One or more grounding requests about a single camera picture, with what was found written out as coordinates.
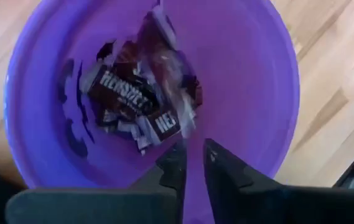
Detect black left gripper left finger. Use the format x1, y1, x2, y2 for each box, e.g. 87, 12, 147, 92
4, 139, 188, 224

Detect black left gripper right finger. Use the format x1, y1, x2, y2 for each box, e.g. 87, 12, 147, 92
202, 138, 354, 224

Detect brown silver Hershey's bar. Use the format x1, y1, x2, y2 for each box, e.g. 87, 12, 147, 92
137, 4, 198, 139
97, 107, 148, 155
86, 65, 161, 121
144, 108, 184, 146

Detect purple plastic bucket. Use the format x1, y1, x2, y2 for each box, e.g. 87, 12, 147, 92
3, 0, 301, 224

